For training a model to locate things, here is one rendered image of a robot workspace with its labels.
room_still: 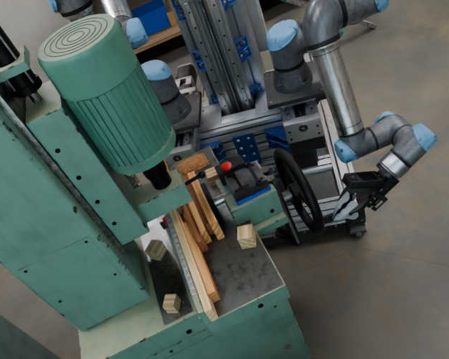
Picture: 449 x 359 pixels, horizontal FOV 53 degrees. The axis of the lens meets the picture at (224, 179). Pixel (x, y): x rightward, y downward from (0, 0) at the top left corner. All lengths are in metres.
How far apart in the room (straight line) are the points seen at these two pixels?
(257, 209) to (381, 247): 1.09
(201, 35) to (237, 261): 0.90
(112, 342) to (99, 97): 0.69
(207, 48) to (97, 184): 0.87
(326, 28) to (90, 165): 0.69
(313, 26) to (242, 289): 0.70
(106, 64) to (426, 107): 2.22
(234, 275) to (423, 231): 1.28
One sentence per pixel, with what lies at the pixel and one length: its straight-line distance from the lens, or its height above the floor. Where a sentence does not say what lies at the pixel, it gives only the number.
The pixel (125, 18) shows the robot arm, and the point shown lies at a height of 1.37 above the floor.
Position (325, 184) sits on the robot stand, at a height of 0.21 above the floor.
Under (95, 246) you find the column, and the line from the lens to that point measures 1.13.
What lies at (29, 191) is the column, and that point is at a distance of 1.01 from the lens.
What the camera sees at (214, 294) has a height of 0.93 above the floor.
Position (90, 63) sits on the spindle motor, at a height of 1.48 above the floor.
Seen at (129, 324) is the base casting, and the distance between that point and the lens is 1.32.
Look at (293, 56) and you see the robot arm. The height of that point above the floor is 0.96.
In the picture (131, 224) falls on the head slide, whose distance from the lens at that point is 1.16.
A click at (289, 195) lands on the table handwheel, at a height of 0.82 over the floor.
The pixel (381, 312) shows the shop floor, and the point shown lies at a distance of 2.04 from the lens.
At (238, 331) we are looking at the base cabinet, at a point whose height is 0.62.
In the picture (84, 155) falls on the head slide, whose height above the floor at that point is 1.30.
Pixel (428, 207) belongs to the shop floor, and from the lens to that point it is 2.34.
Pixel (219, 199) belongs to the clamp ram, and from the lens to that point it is 1.23.
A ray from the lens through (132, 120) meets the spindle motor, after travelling 0.97.
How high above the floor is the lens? 1.83
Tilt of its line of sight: 43 degrees down
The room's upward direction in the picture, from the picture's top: 24 degrees counter-clockwise
